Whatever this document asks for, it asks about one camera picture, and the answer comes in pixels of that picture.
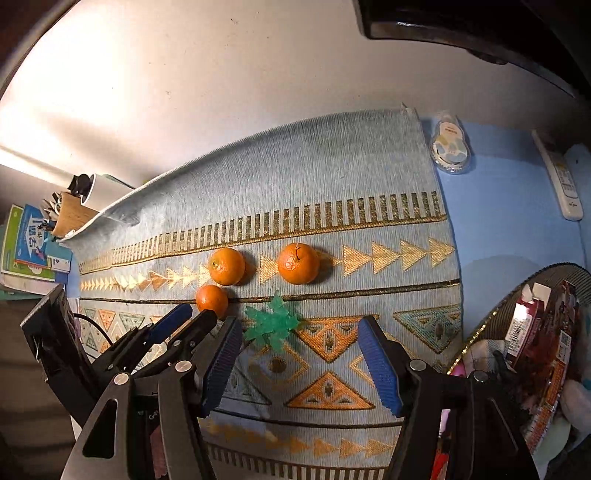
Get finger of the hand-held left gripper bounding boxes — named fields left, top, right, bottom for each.
left=134, top=308, right=218, bottom=377
left=99, top=303, right=194, bottom=370

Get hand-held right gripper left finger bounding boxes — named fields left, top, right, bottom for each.
left=62, top=316, right=244, bottom=480

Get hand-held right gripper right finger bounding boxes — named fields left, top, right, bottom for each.
left=358, top=316, right=541, bottom=480

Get orange tangerine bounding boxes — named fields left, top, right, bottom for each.
left=209, top=248, right=246, bottom=286
left=196, top=284, right=230, bottom=319
left=277, top=242, right=321, bottom=284

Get teal green dinosaur toy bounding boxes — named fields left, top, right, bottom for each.
left=244, top=291, right=305, bottom=354

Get brown woven basket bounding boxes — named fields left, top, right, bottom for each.
left=445, top=262, right=591, bottom=480

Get long printed cardboard box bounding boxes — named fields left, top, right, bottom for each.
left=526, top=279, right=583, bottom=455

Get blue picture book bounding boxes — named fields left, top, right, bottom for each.
left=14, top=204, right=72, bottom=273

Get green book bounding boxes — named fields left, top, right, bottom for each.
left=0, top=204, right=26, bottom=278

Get wooden pen holder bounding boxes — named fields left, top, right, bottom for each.
left=48, top=191, right=100, bottom=238

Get bunch of pens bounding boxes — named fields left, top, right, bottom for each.
left=41, top=191, right=63, bottom=220

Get red white carton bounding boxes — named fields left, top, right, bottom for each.
left=505, top=284, right=550, bottom=361

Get white desk lamp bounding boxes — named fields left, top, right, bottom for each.
left=0, top=147, right=134, bottom=206

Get patterned blue woven mat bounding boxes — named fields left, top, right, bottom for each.
left=60, top=107, right=464, bottom=480

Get correction tape dispenser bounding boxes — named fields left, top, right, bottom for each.
left=431, top=112, right=475, bottom=175

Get white remote control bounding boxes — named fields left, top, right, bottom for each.
left=531, top=129, right=585, bottom=221

